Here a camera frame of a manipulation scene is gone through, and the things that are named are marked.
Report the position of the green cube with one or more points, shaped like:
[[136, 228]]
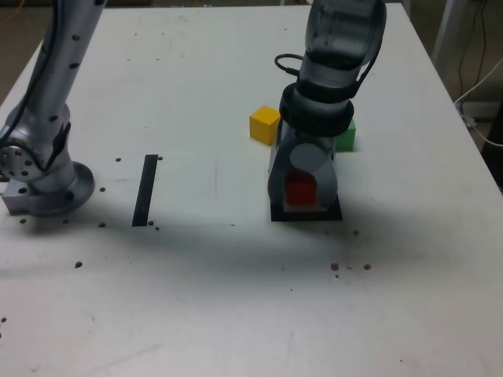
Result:
[[347, 139]]

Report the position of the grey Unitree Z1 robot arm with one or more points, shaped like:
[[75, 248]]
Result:
[[51, 98]]

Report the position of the black tape square outline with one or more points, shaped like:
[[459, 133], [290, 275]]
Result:
[[306, 217]]

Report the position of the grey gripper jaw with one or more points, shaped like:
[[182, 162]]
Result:
[[277, 176], [310, 159]]

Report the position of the white metal post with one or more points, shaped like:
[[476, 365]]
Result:
[[446, 31]]

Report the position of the black tape strip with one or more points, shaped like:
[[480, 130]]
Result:
[[145, 188]]

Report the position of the yellow cube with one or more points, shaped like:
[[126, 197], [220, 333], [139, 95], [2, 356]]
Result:
[[263, 125]]

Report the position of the red cube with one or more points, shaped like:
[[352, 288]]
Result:
[[300, 192]]

